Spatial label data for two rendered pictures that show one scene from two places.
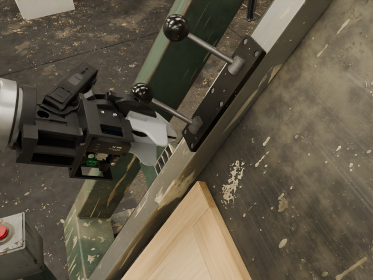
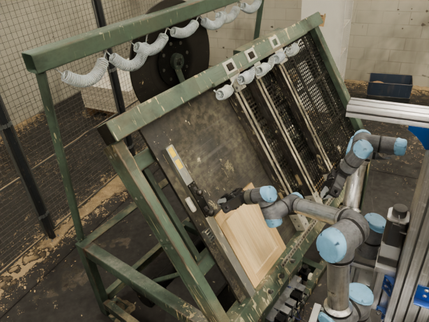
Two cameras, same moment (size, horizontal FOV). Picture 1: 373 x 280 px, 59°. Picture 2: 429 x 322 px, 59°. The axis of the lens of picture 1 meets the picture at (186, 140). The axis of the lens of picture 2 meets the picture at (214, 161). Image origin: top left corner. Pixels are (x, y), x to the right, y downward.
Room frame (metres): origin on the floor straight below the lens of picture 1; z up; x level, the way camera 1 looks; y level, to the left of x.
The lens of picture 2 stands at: (1.11, 1.32, 2.68)
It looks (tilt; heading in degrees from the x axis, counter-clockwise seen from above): 33 degrees down; 239
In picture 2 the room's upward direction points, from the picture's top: 5 degrees counter-clockwise
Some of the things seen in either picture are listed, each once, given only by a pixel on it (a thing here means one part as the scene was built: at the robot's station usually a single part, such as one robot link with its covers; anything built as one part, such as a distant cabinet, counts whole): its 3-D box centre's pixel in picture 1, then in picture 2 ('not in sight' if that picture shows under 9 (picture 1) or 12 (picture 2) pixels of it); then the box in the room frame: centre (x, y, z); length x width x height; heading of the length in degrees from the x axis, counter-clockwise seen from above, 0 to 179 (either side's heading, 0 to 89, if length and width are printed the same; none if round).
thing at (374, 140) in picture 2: not in sight; (365, 142); (-0.21, 0.45, 1.78); 0.11 x 0.11 x 0.08; 33
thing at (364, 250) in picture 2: not in sight; (371, 243); (-0.35, 0.49, 1.09); 0.15 x 0.15 x 0.10
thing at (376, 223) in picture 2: not in sight; (373, 227); (-0.35, 0.48, 1.20); 0.13 x 0.12 x 0.14; 123
